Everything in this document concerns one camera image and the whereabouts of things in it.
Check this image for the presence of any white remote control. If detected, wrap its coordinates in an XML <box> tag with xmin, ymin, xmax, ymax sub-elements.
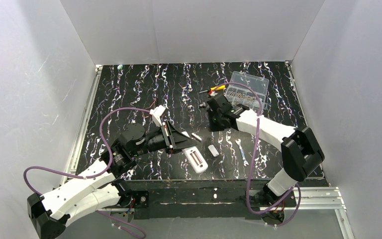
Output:
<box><xmin>182</xmin><ymin>131</ymin><xmax>208</xmax><ymax>174</ymax></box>

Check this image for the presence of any white battery cover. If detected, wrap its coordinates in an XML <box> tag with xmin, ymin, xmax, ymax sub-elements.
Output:
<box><xmin>208</xmin><ymin>144</ymin><xmax>219</xmax><ymax>157</ymax></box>

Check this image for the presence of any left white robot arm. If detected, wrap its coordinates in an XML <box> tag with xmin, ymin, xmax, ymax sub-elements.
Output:
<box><xmin>27</xmin><ymin>121</ymin><xmax>208</xmax><ymax>239</ymax></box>

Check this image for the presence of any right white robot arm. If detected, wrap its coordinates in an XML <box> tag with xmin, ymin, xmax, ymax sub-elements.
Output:
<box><xmin>207</xmin><ymin>94</ymin><xmax>325</xmax><ymax>198</ymax></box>

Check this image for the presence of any silver battery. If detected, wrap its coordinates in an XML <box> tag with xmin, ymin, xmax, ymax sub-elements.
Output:
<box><xmin>191</xmin><ymin>133</ymin><xmax>203</xmax><ymax>142</ymax></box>

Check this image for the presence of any clear plastic screw box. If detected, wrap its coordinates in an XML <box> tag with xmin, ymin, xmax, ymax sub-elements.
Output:
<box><xmin>225</xmin><ymin>71</ymin><xmax>269</xmax><ymax>112</ymax></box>

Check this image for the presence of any silver wrench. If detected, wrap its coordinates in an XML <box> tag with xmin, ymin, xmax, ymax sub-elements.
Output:
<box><xmin>235</xmin><ymin>139</ymin><xmax>249</xmax><ymax>167</ymax></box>

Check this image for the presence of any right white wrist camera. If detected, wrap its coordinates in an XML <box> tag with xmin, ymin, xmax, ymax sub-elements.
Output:
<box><xmin>208</xmin><ymin>89</ymin><xmax>222</xmax><ymax>97</ymax></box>

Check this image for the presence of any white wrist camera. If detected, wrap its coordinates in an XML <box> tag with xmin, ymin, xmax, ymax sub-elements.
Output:
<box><xmin>208</xmin><ymin>89</ymin><xmax>222</xmax><ymax>97</ymax></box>
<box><xmin>150</xmin><ymin>105</ymin><xmax>167</xmax><ymax>127</ymax></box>

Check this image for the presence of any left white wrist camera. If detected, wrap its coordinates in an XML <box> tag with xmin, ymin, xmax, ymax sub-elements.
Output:
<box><xmin>150</xmin><ymin>105</ymin><xmax>167</xmax><ymax>127</ymax></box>

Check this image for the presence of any yellow handled screwdriver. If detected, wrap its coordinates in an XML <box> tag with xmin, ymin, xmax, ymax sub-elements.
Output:
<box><xmin>200</xmin><ymin>85</ymin><xmax>226</xmax><ymax>94</ymax></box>

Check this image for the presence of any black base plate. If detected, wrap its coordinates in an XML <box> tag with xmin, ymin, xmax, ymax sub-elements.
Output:
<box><xmin>100</xmin><ymin>178</ymin><xmax>302</xmax><ymax>221</ymax></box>

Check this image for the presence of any aluminium frame rail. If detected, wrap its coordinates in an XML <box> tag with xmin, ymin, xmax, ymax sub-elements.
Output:
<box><xmin>64</xmin><ymin>65</ymin><xmax>103</xmax><ymax>174</ymax></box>

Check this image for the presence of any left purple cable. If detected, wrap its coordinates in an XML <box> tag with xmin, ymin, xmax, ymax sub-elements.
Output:
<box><xmin>23</xmin><ymin>107</ymin><xmax>154</xmax><ymax>239</ymax></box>

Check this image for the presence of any purple cable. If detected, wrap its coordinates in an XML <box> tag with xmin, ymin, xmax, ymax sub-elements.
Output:
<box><xmin>217</xmin><ymin>82</ymin><xmax>302</xmax><ymax>228</ymax></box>
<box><xmin>23</xmin><ymin>107</ymin><xmax>154</xmax><ymax>239</ymax></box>

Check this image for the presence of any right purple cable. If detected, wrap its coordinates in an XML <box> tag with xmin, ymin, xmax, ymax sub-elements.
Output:
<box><xmin>217</xmin><ymin>82</ymin><xmax>302</xmax><ymax>228</ymax></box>

